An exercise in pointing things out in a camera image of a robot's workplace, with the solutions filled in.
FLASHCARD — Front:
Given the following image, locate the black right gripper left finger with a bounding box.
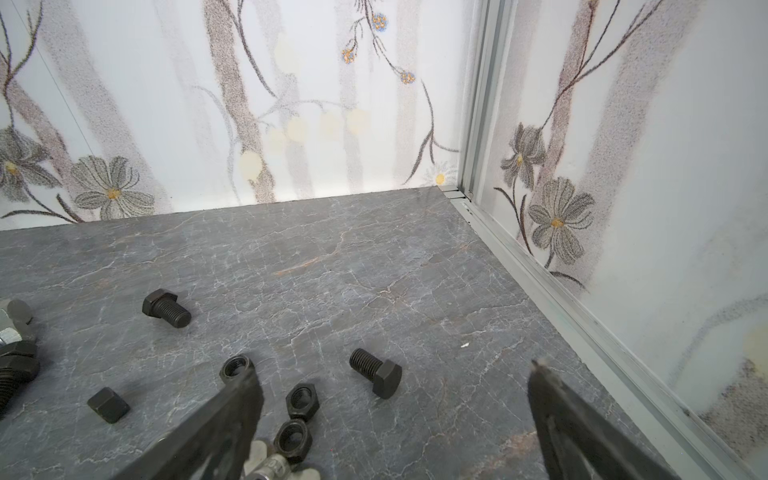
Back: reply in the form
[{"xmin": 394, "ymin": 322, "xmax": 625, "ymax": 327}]
[{"xmin": 115, "ymin": 370, "xmax": 264, "ymax": 479}]

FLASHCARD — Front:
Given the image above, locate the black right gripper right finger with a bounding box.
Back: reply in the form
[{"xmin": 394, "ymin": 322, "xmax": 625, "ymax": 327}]
[{"xmin": 527, "ymin": 361, "xmax": 675, "ymax": 479}]

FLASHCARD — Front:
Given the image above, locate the silver wing nut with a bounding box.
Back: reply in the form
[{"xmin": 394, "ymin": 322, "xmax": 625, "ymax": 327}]
[{"xmin": 243, "ymin": 440, "xmax": 321, "ymax": 480}]

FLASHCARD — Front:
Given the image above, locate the black hex nut upright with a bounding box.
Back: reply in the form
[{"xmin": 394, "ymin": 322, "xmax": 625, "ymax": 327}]
[{"xmin": 219, "ymin": 354, "xmax": 255, "ymax": 384}]

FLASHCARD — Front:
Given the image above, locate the large black hex nut lower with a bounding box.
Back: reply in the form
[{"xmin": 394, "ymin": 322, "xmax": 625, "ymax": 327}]
[{"xmin": 273, "ymin": 419, "xmax": 313, "ymax": 465}]

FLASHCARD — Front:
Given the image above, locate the large black hex nut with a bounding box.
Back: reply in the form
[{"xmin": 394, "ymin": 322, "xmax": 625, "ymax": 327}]
[
  {"xmin": 273, "ymin": 419, "xmax": 313, "ymax": 465},
  {"xmin": 286, "ymin": 383, "xmax": 320, "ymax": 422}
]

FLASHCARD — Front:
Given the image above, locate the large black hex nut upper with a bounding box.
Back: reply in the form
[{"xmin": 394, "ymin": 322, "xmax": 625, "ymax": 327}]
[{"xmin": 286, "ymin": 383, "xmax": 320, "ymax": 422}]

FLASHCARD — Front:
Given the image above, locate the small black hex nut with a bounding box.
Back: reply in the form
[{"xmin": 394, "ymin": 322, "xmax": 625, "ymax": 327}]
[{"xmin": 87, "ymin": 387, "xmax": 130, "ymax": 424}]

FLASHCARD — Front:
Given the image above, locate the black hex bolt far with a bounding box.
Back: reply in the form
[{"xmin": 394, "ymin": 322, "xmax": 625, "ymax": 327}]
[{"xmin": 142, "ymin": 289, "xmax": 192, "ymax": 329}]

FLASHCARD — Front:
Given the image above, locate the black hex bolt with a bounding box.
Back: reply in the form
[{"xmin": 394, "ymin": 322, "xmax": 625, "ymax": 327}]
[
  {"xmin": 1, "ymin": 340, "xmax": 41, "ymax": 413},
  {"xmin": 142, "ymin": 289, "xmax": 192, "ymax": 329},
  {"xmin": 349, "ymin": 348, "xmax": 403, "ymax": 399}
]

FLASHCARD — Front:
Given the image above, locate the black hex bolt near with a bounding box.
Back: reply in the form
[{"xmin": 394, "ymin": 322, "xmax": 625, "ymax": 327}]
[{"xmin": 349, "ymin": 348, "xmax": 403, "ymax": 399}]

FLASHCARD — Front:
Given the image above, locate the black hex bolt left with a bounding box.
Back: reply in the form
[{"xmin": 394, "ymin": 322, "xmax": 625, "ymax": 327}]
[{"xmin": 1, "ymin": 340, "xmax": 41, "ymax": 413}]

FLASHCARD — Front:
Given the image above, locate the silver hex nut cluster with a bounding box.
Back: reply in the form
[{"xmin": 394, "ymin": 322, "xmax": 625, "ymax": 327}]
[{"xmin": 0, "ymin": 299, "xmax": 37, "ymax": 345}]

